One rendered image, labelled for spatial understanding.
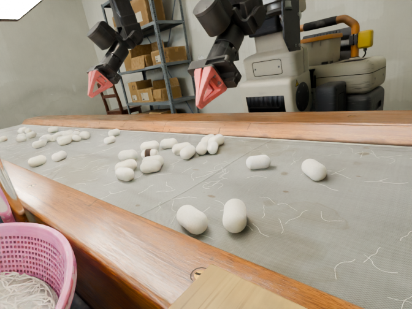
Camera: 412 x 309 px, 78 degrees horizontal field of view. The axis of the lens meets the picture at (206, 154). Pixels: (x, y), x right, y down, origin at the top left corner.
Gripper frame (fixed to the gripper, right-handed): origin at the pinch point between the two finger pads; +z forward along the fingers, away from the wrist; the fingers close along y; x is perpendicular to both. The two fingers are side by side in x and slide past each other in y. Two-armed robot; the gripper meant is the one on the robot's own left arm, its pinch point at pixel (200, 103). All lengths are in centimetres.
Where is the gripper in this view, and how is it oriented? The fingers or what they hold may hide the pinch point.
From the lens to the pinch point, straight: 53.1
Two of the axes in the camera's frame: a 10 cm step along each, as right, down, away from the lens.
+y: 7.6, 0.9, -6.4
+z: -3.7, 8.8, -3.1
